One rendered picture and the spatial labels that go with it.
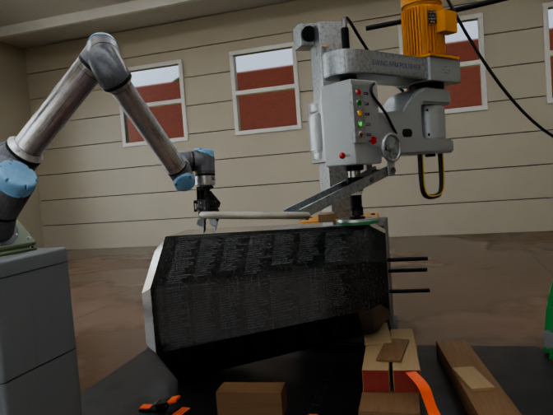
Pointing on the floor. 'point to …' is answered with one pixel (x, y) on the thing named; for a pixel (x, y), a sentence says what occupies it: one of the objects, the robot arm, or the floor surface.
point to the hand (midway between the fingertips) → (209, 230)
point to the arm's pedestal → (37, 335)
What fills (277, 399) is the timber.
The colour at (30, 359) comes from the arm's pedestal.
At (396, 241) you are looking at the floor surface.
